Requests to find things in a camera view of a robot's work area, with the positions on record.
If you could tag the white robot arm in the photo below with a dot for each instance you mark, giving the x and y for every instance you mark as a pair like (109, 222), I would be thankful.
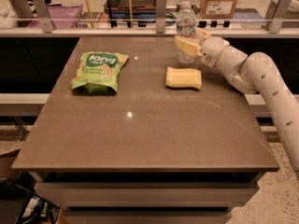
(250, 74)

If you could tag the clear plastic water bottle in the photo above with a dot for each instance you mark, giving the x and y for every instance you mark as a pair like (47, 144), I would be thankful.
(186, 25)

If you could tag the lower grey drawer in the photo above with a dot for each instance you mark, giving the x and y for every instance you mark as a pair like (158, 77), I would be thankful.
(151, 216)

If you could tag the green snack bag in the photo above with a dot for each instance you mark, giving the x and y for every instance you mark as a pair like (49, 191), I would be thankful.
(99, 71)

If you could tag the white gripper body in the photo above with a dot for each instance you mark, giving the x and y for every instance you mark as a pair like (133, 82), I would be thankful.
(212, 52)

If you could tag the cardboard box with label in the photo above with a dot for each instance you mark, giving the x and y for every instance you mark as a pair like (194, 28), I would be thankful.
(218, 9)

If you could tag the middle metal railing post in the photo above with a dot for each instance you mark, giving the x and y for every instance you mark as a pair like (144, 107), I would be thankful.
(160, 16)

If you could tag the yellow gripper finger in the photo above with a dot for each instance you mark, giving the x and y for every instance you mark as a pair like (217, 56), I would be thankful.
(188, 45)
(202, 34)

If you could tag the metal railing post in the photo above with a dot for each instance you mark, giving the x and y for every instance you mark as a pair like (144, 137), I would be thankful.
(160, 16)
(275, 24)
(43, 16)

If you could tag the purple plastic crate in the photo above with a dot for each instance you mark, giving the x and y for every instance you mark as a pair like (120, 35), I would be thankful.
(61, 17)

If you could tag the right metal railing post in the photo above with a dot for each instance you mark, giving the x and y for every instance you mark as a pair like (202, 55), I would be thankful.
(275, 24)

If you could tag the green and yellow sponge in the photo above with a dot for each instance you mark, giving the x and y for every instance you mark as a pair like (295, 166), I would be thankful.
(180, 78)

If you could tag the grey drawer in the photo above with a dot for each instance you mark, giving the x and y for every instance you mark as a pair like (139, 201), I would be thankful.
(151, 216)
(216, 194)

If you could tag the yellow pole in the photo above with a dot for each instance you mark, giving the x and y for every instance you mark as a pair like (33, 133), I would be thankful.
(87, 2)

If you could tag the box of clutter on floor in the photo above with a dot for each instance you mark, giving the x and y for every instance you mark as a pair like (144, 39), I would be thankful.
(38, 211)

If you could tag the upper grey drawer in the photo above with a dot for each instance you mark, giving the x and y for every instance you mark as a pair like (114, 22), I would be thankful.
(216, 194)

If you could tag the left metal railing post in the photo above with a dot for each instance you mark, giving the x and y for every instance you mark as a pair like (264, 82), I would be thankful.
(43, 16)

